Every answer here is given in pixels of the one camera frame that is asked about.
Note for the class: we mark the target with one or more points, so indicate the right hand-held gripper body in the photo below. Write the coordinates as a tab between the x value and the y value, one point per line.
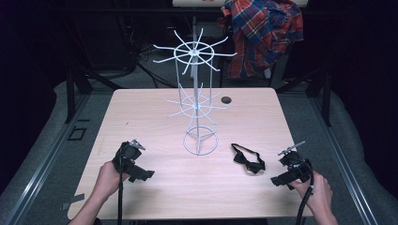
297	167

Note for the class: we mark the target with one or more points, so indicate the short black tape strip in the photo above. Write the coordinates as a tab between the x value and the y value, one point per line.
83	120

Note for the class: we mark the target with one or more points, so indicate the black bow tie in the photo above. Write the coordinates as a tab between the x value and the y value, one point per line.
250	165

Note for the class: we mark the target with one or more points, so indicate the aluminium floor rail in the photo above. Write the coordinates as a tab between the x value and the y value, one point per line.
47	162
341	162

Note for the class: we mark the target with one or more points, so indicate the red blue plaid shirt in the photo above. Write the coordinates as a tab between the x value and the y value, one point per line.
263	28

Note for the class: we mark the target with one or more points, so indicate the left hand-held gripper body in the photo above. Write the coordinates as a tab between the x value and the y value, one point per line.
127	154

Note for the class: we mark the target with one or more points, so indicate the person's left hand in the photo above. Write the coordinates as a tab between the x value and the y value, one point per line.
108	181

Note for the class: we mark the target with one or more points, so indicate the person's right hand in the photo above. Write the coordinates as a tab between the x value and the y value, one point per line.
320	195

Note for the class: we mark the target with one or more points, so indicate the black metal stand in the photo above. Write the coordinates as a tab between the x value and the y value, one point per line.
327	100
70	93

